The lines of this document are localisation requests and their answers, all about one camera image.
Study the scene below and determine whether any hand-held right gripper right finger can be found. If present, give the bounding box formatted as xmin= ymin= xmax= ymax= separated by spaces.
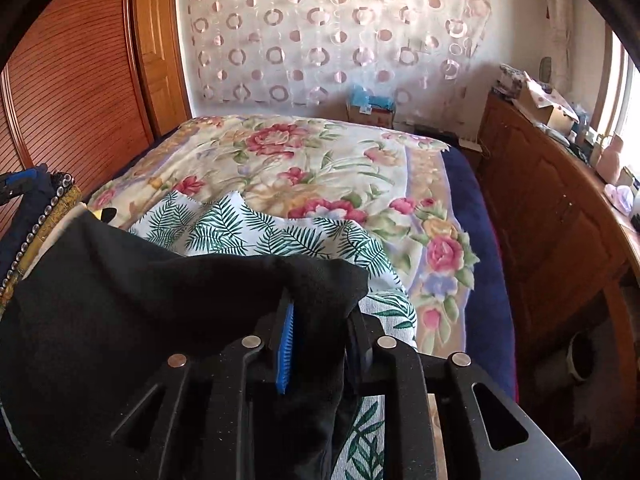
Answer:
xmin=345 ymin=311 xmax=583 ymax=480

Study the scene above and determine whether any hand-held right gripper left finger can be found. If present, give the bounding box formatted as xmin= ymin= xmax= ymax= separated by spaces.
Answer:
xmin=65 ymin=301 xmax=298 ymax=480

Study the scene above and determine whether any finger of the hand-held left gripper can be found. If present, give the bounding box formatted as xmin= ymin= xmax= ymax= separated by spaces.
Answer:
xmin=0 ymin=164 xmax=49 ymax=203

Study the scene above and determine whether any black printed t-shirt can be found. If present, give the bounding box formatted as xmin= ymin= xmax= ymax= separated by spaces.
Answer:
xmin=0 ymin=215 xmax=371 ymax=480

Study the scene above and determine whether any navy garment with studded trim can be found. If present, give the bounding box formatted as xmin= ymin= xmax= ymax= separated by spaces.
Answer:
xmin=0 ymin=170 xmax=83 ymax=306

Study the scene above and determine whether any wooden slatted wardrobe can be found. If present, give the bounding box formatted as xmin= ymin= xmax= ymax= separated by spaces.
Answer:
xmin=0 ymin=0 xmax=193 ymax=211

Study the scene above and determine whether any palm leaf printed cloth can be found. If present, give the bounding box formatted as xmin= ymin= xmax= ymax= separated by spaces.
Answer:
xmin=127 ymin=192 xmax=418 ymax=480

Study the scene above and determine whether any navy bed sheet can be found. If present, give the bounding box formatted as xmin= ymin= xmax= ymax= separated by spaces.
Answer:
xmin=440 ymin=145 xmax=518 ymax=401

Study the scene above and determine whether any dark trash bin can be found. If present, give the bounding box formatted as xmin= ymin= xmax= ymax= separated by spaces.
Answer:
xmin=567 ymin=330 xmax=601 ymax=381

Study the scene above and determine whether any floral blanket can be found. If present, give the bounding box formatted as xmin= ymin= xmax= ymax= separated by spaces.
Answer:
xmin=87 ymin=114 xmax=481 ymax=356

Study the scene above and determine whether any long wooden cabinet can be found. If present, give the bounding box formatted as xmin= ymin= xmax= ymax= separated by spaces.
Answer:
xmin=477 ymin=92 xmax=640 ymax=411

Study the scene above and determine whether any cardboard box with blue bags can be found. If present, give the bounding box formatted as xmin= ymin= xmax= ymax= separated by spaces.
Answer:
xmin=346 ymin=85 xmax=396 ymax=128

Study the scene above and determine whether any pink plastic bag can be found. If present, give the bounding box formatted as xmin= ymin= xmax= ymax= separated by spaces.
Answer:
xmin=604 ymin=183 xmax=636 ymax=213

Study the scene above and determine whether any pink bottle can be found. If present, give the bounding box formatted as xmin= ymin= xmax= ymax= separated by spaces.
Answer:
xmin=597 ymin=132 xmax=626 ymax=183

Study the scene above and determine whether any open cardboard box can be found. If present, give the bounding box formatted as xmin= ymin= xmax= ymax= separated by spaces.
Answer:
xmin=515 ymin=77 xmax=581 ymax=136

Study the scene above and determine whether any sheer circle-pattern curtain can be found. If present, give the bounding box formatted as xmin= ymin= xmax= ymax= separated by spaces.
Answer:
xmin=175 ymin=0 xmax=493 ymax=107

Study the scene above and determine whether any floral storage box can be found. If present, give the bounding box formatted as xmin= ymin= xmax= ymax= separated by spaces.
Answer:
xmin=495 ymin=63 xmax=526 ymax=96

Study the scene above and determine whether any wooden framed window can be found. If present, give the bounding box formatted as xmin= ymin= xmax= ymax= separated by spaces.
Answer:
xmin=600 ymin=25 xmax=640 ymax=161

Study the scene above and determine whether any bundled patterned window curtain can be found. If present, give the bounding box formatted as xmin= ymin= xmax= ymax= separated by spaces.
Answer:
xmin=537 ymin=0 xmax=576 ymax=86

